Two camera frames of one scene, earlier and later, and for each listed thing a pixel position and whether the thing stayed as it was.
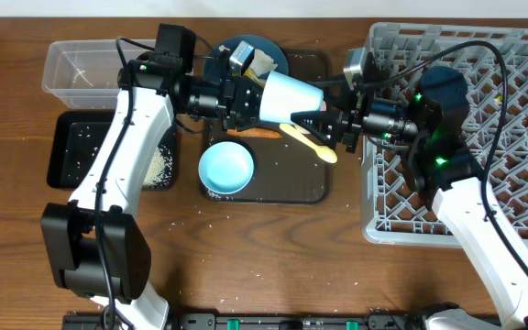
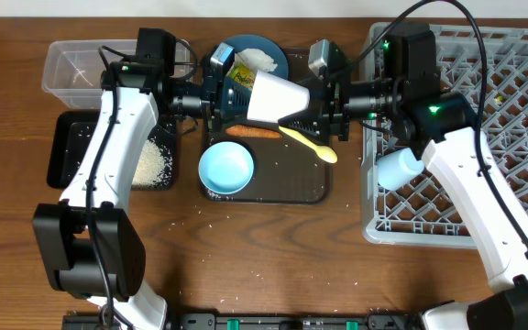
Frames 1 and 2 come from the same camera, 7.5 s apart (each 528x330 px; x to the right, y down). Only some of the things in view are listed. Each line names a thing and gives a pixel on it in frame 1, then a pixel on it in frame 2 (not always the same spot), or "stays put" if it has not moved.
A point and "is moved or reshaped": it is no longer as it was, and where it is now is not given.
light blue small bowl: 225,168 stays put
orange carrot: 254,132 stays put
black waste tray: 77,141 stays put
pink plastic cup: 323,106 is moved or reshaped
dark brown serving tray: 286,171 stays put
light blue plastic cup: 282,95 → 396,169
